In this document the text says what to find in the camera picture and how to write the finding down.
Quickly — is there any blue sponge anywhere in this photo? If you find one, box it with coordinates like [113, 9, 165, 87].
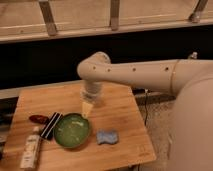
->
[96, 130, 119, 145]

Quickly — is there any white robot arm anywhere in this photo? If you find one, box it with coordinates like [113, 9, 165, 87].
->
[77, 52, 213, 171]

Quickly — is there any clear bottle in background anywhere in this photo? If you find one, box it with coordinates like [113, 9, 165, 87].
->
[188, 52, 198, 60]

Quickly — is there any black cable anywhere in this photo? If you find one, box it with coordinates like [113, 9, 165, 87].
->
[132, 87, 150, 127]

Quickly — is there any green round plate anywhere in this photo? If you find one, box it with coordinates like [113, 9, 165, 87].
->
[53, 113, 91, 149]

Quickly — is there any black rectangular bar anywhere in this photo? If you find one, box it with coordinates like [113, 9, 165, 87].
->
[40, 112, 62, 140]

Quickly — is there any white squeeze bottle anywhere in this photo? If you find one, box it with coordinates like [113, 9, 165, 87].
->
[20, 126, 41, 169]

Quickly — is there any translucent cylindrical gripper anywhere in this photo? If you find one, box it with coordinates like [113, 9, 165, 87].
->
[81, 82, 102, 118]

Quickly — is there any red small object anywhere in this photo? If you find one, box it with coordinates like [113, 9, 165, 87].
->
[29, 115, 49, 124]

